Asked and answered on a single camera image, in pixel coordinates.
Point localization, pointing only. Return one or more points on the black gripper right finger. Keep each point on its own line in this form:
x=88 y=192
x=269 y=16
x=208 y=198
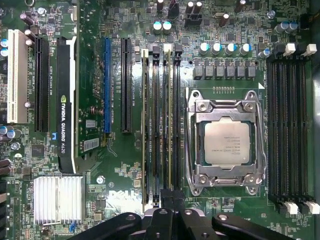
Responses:
x=192 y=225

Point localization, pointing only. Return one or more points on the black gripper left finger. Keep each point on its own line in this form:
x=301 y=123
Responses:
x=160 y=225

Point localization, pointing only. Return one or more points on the green RAM stick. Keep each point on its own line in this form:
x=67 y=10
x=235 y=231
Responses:
x=170 y=120
x=144 y=125

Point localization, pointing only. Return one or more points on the RAM slot white latches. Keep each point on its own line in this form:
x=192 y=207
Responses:
x=282 y=125
x=304 y=125
x=168 y=47
x=144 y=52

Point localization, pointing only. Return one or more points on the metal CPU socket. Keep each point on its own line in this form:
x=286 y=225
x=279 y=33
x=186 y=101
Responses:
x=193 y=185

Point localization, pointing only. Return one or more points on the green Dell motherboard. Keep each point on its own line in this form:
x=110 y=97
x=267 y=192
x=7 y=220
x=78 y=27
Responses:
x=117 y=160

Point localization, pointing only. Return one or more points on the silver CPU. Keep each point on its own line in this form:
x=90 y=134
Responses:
x=226 y=142

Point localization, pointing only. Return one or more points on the silver finned heatsink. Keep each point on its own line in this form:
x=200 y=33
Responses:
x=58 y=200

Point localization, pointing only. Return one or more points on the black expansion slot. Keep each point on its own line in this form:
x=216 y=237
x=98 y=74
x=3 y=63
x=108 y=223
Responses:
x=41 y=85
x=126 y=85

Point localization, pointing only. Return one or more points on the black Nvidia graphics card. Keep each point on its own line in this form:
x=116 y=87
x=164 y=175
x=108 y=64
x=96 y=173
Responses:
x=65 y=112

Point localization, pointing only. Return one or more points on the blue expansion slot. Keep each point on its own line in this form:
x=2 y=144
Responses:
x=107 y=85

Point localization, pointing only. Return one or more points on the white expansion slot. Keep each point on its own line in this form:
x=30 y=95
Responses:
x=17 y=75

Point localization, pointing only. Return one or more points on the metal socket cover frame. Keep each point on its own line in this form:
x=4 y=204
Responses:
x=220 y=172

